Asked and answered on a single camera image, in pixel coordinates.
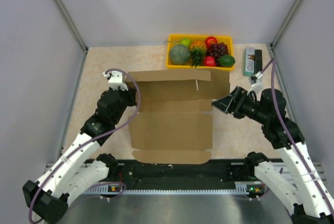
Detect green netted melon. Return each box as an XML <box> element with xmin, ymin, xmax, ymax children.
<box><xmin>169</xmin><ymin>44</ymin><xmax>190</xmax><ymax>65</ymax></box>

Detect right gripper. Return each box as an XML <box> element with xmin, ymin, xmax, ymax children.
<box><xmin>211</xmin><ymin>85</ymin><xmax>269</xmax><ymax>124</ymax></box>

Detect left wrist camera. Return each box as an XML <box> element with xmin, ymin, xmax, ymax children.
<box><xmin>103</xmin><ymin>70</ymin><xmax>128</xmax><ymax>91</ymax></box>

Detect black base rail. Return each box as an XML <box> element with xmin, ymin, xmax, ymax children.
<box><xmin>44</xmin><ymin>159</ymin><xmax>326</xmax><ymax>196</ymax></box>

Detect white and black carton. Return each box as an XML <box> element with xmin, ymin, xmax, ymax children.
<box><xmin>242</xmin><ymin>46</ymin><xmax>263</xmax><ymax>77</ymax></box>

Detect aluminium frame post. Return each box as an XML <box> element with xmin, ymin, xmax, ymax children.
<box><xmin>53</xmin><ymin>0</ymin><xmax>88</xmax><ymax>53</ymax></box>
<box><xmin>270</xmin><ymin>0</ymin><xmax>304</xmax><ymax>50</ymax></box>

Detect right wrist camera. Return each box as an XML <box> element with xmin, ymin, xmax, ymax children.
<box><xmin>247</xmin><ymin>71</ymin><xmax>264</xmax><ymax>95</ymax></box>

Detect dark green lime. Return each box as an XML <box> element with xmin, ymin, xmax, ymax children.
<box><xmin>218</xmin><ymin>55</ymin><xmax>235</xmax><ymax>67</ymax></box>

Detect dark purple grape bunch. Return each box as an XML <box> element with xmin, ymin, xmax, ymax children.
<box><xmin>207</xmin><ymin>42</ymin><xmax>229</xmax><ymax>60</ymax></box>

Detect brown cardboard box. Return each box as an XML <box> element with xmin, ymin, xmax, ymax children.
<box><xmin>129</xmin><ymin>68</ymin><xmax>230</xmax><ymax>164</ymax></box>

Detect red apple at front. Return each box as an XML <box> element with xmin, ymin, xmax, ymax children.
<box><xmin>203</xmin><ymin>56</ymin><xmax>216</xmax><ymax>67</ymax></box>

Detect light green apple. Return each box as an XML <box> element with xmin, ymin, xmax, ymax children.
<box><xmin>179</xmin><ymin>38</ymin><xmax>192</xmax><ymax>48</ymax></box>

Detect red apple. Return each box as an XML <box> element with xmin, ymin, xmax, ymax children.
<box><xmin>205</xmin><ymin>36</ymin><xmax>218</xmax><ymax>49</ymax></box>
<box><xmin>203</xmin><ymin>56</ymin><xmax>216</xmax><ymax>67</ymax></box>

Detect orange pineapple with leaves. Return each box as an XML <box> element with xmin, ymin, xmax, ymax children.
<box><xmin>190</xmin><ymin>40</ymin><xmax>207</xmax><ymax>67</ymax></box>

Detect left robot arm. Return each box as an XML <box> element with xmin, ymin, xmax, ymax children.
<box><xmin>22</xmin><ymin>87</ymin><xmax>141</xmax><ymax>223</ymax></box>

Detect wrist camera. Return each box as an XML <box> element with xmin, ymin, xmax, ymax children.
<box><xmin>247</xmin><ymin>71</ymin><xmax>264</xmax><ymax>95</ymax></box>
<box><xmin>103</xmin><ymin>70</ymin><xmax>128</xmax><ymax>91</ymax></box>

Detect left aluminium frame post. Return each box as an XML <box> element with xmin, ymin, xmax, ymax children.
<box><xmin>53</xmin><ymin>0</ymin><xmax>88</xmax><ymax>53</ymax></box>

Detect red apple at back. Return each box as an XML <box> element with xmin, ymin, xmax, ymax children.
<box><xmin>205</xmin><ymin>36</ymin><xmax>218</xmax><ymax>49</ymax></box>

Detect right aluminium frame post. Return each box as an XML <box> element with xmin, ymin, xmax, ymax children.
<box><xmin>270</xmin><ymin>0</ymin><xmax>304</xmax><ymax>50</ymax></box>

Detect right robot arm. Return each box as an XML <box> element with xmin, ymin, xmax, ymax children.
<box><xmin>211</xmin><ymin>86</ymin><xmax>333</xmax><ymax>223</ymax></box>

